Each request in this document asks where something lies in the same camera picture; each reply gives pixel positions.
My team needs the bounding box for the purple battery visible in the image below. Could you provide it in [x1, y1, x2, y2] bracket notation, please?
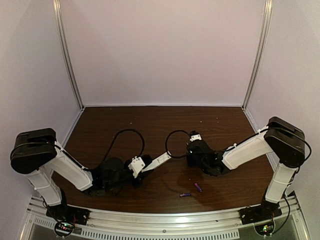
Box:
[179, 193, 192, 198]
[194, 183, 202, 193]

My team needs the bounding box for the white remote control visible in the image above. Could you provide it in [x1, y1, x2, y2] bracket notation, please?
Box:
[141, 152, 172, 173]

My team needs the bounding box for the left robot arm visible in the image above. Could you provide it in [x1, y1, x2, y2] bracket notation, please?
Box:
[10, 128, 153, 207]

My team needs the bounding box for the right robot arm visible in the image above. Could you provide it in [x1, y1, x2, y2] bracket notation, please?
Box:
[186, 116, 310, 207]

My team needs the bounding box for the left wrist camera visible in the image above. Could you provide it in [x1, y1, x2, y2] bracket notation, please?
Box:
[128, 156, 146, 179]

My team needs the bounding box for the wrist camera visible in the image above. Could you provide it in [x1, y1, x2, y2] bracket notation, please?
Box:
[128, 156, 146, 179]
[189, 130, 202, 142]

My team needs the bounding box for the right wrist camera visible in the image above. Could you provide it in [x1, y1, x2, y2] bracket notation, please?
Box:
[189, 130, 202, 142]

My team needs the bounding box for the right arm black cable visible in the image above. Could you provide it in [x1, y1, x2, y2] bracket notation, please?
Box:
[165, 129, 192, 160]

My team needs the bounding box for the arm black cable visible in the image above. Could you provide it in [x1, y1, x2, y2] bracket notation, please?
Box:
[102, 128, 146, 166]
[165, 129, 192, 160]

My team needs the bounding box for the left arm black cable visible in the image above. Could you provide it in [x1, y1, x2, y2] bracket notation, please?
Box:
[102, 128, 146, 166]

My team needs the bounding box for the perforated cable tray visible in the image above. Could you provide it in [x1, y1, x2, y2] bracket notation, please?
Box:
[28, 217, 240, 240]

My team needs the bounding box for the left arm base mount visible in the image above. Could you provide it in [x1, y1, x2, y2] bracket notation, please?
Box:
[46, 204, 91, 226]

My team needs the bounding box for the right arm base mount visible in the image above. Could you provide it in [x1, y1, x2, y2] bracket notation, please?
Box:
[238, 202, 282, 225]

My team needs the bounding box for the aluminium front rail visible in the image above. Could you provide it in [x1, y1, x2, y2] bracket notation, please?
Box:
[17, 196, 311, 240]

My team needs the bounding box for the aluminium corner post right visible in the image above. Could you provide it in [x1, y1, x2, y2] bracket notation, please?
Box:
[242, 0, 273, 111]

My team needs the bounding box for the aluminium corner post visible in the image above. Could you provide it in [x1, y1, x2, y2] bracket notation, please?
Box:
[52, 0, 85, 110]
[242, 0, 273, 111]

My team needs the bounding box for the aluminium corner post left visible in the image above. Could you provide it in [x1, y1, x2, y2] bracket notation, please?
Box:
[52, 0, 85, 110]

